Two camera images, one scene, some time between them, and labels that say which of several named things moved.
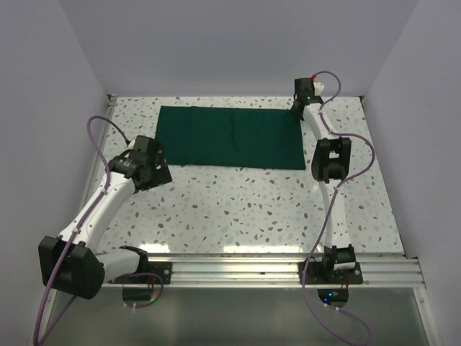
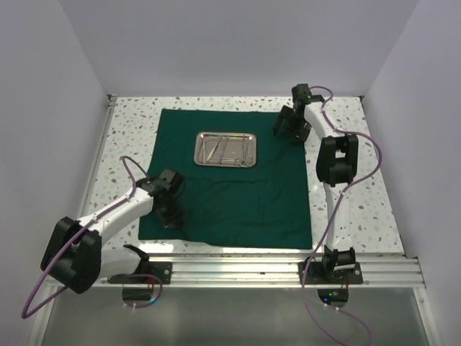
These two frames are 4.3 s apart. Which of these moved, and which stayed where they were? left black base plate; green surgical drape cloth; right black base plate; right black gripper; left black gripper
Moved: left black gripper; right black gripper; green surgical drape cloth
Stayed: right black base plate; left black base plate
